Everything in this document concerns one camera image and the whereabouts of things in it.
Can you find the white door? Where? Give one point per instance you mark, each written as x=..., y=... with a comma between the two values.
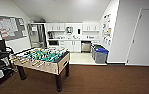
x=145, y=36

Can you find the grey bin blue lid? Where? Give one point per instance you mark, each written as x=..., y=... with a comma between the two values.
x=101, y=56

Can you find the black coffee maker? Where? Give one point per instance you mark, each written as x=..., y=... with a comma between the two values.
x=50, y=34

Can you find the green foosball table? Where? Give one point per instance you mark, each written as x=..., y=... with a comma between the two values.
x=43, y=61

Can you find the white drawer stack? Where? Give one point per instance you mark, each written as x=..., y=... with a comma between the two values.
x=95, y=42
x=61, y=43

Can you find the large colourful wall poster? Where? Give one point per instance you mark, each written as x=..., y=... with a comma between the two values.
x=106, y=30

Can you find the white double-door base cabinet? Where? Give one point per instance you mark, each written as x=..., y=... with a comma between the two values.
x=72, y=45

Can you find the black built-in microwave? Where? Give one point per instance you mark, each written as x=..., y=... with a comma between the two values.
x=53, y=42

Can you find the grey bin black lid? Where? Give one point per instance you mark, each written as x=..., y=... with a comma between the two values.
x=94, y=44

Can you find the white wall cabinet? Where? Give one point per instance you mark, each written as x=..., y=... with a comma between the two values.
x=55, y=26
x=91, y=26

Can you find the grey wall notice board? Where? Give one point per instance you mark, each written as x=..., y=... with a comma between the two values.
x=10, y=27

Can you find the stainless steel refrigerator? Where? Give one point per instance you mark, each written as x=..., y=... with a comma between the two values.
x=36, y=35

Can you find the grey bin green lid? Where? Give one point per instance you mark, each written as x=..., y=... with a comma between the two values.
x=97, y=47

